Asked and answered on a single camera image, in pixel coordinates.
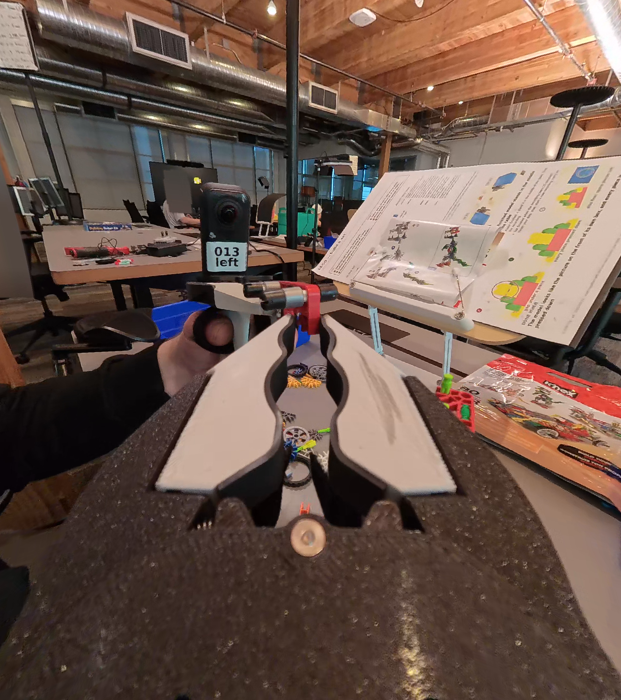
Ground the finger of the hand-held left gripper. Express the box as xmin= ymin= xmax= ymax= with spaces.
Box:
xmin=215 ymin=284 xmax=269 ymax=317

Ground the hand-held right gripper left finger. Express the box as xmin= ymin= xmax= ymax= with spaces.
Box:
xmin=155 ymin=315 xmax=297 ymax=527

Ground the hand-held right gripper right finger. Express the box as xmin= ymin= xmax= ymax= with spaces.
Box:
xmin=320 ymin=316 xmax=458 ymax=527

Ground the red plastic bracket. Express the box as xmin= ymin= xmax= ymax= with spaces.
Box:
xmin=280 ymin=280 xmax=323 ymax=336

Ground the person's left forearm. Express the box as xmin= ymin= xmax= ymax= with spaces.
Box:
xmin=0 ymin=345 xmax=172 ymax=512

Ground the person's left hand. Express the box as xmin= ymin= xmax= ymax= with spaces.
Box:
xmin=156 ymin=311 xmax=236 ymax=397

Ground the colourful toy robot model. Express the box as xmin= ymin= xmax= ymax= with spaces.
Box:
xmin=435 ymin=373 xmax=476 ymax=433

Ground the black monitor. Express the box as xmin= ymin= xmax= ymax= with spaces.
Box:
xmin=149 ymin=160 xmax=219 ymax=218

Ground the black rubber tire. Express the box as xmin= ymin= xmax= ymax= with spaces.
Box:
xmin=282 ymin=455 xmax=315 ymax=489

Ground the grey desk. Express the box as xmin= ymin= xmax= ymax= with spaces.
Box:
xmin=42 ymin=223 xmax=289 ymax=310

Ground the black metal pole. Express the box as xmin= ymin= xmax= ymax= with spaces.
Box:
xmin=285 ymin=0 xmax=301 ymax=281

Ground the black office chair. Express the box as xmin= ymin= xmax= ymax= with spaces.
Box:
xmin=51 ymin=309 xmax=161 ymax=378

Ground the white document stand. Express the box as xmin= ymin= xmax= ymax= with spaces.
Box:
xmin=332 ymin=156 xmax=621 ymax=384

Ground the red hand tool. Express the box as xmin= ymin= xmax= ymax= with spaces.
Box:
xmin=65 ymin=245 xmax=132 ymax=259

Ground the white air vent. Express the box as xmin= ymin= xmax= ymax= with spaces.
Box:
xmin=125 ymin=12 xmax=192 ymax=70
xmin=308 ymin=81 xmax=340 ymax=114

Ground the red toy packaging bag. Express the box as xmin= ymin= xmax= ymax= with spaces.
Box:
xmin=461 ymin=354 xmax=621 ymax=519

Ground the toy instruction booklet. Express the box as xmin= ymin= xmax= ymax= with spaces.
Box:
xmin=351 ymin=219 xmax=505 ymax=307

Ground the printed instruction sheet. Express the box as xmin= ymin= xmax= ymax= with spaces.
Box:
xmin=324 ymin=153 xmax=621 ymax=347

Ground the round black high table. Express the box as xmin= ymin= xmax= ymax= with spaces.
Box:
xmin=567 ymin=138 xmax=609 ymax=160
xmin=550 ymin=86 xmax=616 ymax=160

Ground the silver ventilation duct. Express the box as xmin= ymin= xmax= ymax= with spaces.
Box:
xmin=573 ymin=0 xmax=621 ymax=107

